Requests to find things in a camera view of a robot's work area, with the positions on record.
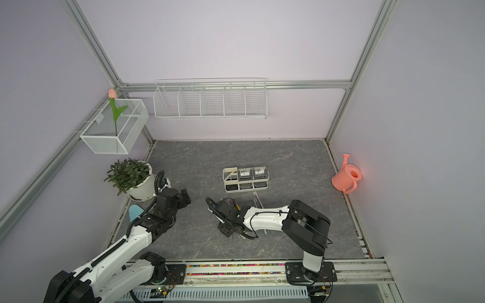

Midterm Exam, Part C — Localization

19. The potted green plant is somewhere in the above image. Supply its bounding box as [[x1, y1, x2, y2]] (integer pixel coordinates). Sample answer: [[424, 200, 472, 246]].
[[104, 159, 155, 201]]

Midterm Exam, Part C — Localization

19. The white vented cable duct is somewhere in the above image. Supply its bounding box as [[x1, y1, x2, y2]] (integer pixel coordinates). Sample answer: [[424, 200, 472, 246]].
[[133, 286, 309, 302]]

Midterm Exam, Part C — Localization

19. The pink artificial tulip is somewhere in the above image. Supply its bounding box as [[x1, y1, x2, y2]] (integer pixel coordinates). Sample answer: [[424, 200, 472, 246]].
[[108, 88, 128, 136]]

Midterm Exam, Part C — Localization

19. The white mesh basket small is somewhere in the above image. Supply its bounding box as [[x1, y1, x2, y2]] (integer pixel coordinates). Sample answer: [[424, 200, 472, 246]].
[[80, 98, 149, 155]]

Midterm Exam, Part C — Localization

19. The teal garden trowel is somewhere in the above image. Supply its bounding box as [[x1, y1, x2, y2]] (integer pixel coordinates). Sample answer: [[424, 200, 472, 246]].
[[128, 205, 145, 222]]

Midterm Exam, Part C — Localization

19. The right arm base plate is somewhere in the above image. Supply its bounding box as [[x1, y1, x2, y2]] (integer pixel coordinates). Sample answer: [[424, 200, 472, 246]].
[[285, 261, 337, 286]]

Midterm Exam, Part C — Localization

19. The white wire basket long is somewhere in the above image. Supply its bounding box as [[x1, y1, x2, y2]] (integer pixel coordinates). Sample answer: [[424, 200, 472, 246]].
[[154, 78, 268, 119]]

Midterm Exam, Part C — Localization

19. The pink watering can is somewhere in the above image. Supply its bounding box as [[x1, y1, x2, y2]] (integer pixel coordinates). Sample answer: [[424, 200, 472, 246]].
[[332, 154, 363, 194]]

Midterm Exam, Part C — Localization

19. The white toothbrush holder caddy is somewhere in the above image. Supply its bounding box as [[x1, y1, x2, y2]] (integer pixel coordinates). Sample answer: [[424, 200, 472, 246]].
[[222, 166, 270, 193]]

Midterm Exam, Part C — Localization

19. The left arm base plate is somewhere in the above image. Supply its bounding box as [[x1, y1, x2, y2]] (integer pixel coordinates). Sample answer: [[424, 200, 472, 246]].
[[142, 263, 187, 286]]

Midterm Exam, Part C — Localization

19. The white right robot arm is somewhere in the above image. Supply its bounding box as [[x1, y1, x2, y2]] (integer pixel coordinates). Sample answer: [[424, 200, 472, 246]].
[[205, 197, 333, 273]]

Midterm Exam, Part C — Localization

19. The teal thin toothbrush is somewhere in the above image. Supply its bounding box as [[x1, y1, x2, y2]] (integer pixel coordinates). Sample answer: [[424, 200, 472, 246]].
[[253, 191, 265, 209]]

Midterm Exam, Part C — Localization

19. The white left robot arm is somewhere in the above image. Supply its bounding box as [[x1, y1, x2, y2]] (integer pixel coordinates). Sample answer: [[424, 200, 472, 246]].
[[44, 188, 191, 302]]

